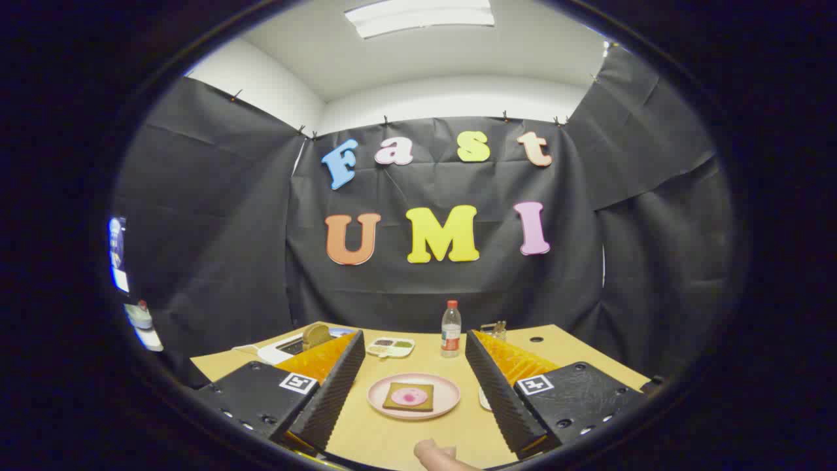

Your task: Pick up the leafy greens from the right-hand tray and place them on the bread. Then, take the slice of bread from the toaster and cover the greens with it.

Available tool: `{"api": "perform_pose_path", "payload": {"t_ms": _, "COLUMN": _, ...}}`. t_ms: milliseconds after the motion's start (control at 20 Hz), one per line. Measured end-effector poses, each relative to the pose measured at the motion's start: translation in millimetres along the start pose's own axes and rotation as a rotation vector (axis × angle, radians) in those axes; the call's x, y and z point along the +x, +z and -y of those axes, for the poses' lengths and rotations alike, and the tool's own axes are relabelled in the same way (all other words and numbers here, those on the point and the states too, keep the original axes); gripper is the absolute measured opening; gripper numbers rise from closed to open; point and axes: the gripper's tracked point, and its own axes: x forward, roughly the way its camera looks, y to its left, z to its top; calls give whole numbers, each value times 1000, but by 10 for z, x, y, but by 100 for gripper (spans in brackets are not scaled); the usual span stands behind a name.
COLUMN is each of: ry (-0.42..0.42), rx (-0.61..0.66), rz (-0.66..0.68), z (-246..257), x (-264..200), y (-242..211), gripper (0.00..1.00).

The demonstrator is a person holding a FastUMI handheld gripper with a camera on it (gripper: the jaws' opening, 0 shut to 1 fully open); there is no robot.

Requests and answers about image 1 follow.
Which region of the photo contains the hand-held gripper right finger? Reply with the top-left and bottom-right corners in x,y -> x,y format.
464,330 -> 649,461

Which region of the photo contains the brown bread slice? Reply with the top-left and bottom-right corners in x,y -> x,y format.
383,382 -> 435,413
301,323 -> 333,351

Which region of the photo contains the white toaster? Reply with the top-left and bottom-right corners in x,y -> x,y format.
257,332 -> 341,366

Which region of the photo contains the pink ham slice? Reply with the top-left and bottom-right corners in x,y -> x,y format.
391,387 -> 429,408

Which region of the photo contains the bright screen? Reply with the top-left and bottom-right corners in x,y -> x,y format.
108,216 -> 130,294

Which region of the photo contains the clear bottle red cap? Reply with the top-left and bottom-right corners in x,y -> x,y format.
441,300 -> 462,358

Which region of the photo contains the white container red cap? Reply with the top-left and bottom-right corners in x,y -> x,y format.
124,300 -> 155,330

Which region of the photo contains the white divided seasoning tray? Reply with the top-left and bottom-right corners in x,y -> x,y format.
366,336 -> 416,359

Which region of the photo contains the pink round plate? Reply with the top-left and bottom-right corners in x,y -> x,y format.
367,373 -> 462,421

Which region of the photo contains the ceiling light panel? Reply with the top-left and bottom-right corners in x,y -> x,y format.
345,0 -> 496,40

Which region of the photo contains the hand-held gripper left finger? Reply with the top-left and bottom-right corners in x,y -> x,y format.
195,330 -> 366,453

